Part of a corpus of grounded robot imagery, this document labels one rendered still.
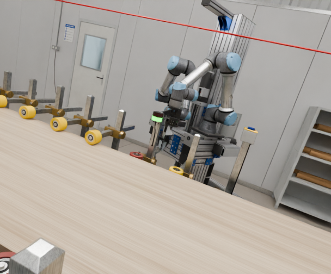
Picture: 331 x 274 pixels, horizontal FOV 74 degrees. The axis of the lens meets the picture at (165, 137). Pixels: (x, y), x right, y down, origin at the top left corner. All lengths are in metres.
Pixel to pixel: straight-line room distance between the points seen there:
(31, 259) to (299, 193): 4.06
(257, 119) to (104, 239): 3.45
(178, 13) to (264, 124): 2.40
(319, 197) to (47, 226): 3.96
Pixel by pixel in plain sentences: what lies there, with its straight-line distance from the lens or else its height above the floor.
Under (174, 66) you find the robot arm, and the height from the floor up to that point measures 1.48.
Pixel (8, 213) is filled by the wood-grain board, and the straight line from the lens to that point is 0.76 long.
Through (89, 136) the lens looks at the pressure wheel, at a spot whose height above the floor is 0.95.
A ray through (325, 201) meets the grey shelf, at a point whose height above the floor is 0.23.
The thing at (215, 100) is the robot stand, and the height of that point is 1.30.
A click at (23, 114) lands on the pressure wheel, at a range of 1.63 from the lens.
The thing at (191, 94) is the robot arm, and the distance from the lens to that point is 1.40.
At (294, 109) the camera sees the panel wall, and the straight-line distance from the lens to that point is 3.92.
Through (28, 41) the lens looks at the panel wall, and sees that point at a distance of 6.35.
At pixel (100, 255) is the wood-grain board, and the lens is 0.63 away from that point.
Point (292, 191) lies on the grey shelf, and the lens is 4.16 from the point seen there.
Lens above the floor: 1.34
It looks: 14 degrees down
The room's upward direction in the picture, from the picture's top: 15 degrees clockwise
